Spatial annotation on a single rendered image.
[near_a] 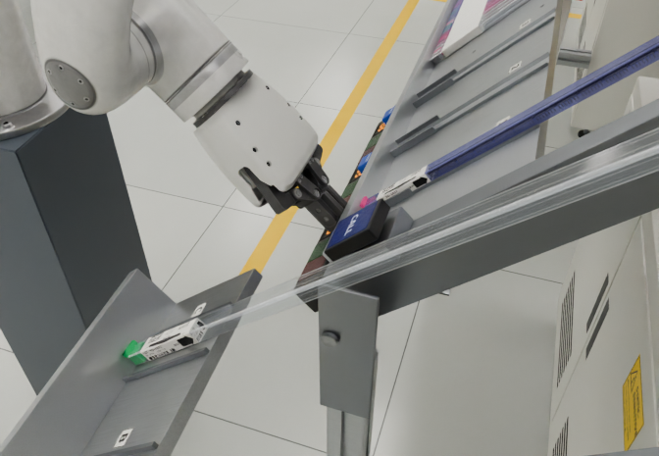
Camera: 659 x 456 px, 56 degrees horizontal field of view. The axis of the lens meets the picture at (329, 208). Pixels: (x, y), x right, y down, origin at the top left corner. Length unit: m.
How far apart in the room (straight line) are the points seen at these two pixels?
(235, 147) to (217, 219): 1.17
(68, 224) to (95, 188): 0.07
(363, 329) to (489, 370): 0.91
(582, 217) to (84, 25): 0.37
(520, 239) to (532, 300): 1.10
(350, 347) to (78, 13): 0.33
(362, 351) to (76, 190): 0.53
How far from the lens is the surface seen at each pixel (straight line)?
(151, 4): 0.56
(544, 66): 0.61
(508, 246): 0.47
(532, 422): 1.36
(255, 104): 0.59
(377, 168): 0.65
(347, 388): 0.58
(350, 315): 0.50
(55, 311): 1.03
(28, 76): 0.87
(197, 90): 0.56
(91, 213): 0.96
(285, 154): 0.58
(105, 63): 0.50
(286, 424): 1.30
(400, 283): 0.52
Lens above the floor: 1.12
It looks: 40 degrees down
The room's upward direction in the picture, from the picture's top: straight up
